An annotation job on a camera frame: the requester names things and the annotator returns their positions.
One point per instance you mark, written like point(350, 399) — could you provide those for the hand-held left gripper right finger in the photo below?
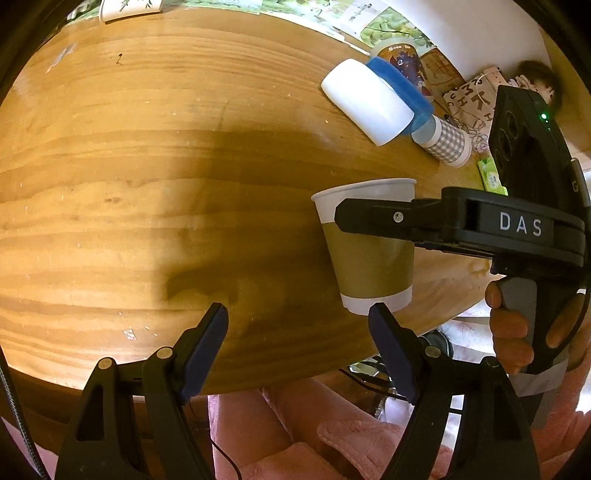
point(391, 353)

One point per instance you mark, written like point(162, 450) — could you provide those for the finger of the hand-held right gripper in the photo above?
point(383, 216)

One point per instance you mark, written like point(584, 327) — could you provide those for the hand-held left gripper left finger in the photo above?
point(208, 350)

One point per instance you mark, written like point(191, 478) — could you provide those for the white and brown paper cup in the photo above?
point(369, 267)

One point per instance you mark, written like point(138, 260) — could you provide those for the person's right forearm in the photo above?
point(570, 415)

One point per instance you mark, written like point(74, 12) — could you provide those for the checkered small cup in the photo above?
point(445, 141)

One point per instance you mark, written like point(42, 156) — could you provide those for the printed snack cup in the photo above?
point(404, 57)

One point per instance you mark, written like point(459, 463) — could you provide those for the person's right hand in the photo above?
point(505, 332)

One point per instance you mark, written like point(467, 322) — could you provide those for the green tissue packet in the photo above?
point(493, 176)

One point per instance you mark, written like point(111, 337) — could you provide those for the person's pink fleece pants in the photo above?
point(286, 434)

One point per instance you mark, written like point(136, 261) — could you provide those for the white bottle with blue cap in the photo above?
point(364, 97)

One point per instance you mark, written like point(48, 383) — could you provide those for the printed cloth bag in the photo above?
point(471, 104)

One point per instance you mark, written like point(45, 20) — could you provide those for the dark furry thing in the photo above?
point(538, 78)

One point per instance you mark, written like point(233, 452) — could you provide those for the white power strip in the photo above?
point(490, 74)

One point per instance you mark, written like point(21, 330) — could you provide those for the printed paper with green fruit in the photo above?
point(369, 18)

